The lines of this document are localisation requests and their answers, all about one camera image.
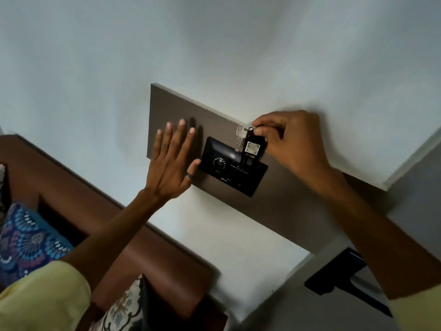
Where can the person's left hand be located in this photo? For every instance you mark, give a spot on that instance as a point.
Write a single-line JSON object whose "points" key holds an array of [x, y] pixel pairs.
{"points": [[165, 175]]}

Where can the person's right hand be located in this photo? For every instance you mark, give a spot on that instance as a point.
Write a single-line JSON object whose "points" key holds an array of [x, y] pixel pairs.
{"points": [[299, 144]]}

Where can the person's left little finger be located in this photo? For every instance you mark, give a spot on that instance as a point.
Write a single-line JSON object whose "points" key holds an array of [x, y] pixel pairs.
{"points": [[157, 146]]}

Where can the person's right thumb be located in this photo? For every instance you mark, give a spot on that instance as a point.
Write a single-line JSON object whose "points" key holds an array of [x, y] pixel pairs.
{"points": [[268, 132]]}

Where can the person's left thumb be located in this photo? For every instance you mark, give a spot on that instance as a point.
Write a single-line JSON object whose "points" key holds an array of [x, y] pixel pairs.
{"points": [[193, 168]]}

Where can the person's left middle finger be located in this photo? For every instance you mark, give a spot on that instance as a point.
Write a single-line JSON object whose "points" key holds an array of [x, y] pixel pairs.
{"points": [[179, 139]]}

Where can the black key fob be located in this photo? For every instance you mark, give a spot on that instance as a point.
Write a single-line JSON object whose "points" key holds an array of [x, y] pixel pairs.
{"points": [[252, 148]]}

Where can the person's right forearm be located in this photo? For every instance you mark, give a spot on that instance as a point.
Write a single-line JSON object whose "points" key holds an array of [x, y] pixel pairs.
{"points": [[382, 234]]}

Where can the person's left forearm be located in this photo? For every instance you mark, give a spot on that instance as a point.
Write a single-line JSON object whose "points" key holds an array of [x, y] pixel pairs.
{"points": [[113, 227]]}

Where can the silver key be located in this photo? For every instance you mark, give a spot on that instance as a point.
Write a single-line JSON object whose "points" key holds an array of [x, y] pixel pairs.
{"points": [[240, 137]]}

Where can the brown wooden headboard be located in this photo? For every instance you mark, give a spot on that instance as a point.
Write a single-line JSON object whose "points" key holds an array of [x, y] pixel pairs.
{"points": [[137, 244]]}

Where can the blue patterned pillow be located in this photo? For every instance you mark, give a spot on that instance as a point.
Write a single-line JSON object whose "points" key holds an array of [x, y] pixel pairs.
{"points": [[31, 241]]}

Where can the white floral pillow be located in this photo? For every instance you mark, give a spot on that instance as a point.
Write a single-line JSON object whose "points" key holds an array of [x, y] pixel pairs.
{"points": [[120, 310]]}

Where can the pale yellow left sleeve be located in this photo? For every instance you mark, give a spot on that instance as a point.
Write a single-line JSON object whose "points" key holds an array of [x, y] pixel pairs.
{"points": [[41, 299]]}

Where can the pale yellow sleeve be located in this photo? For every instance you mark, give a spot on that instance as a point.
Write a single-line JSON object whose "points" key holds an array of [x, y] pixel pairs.
{"points": [[41, 299], [420, 311]]}

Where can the pale yellow right sleeve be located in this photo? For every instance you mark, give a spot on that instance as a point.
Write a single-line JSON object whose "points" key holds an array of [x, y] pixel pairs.
{"points": [[420, 311]]}

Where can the black wall switch panel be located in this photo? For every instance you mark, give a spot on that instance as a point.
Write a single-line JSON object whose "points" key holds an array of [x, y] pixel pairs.
{"points": [[227, 170]]}

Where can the brown wall panel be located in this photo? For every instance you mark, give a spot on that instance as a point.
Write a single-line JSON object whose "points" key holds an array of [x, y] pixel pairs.
{"points": [[286, 196]]}

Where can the black wall bracket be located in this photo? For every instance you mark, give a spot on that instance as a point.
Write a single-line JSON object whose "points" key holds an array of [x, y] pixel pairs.
{"points": [[330, 275]]}

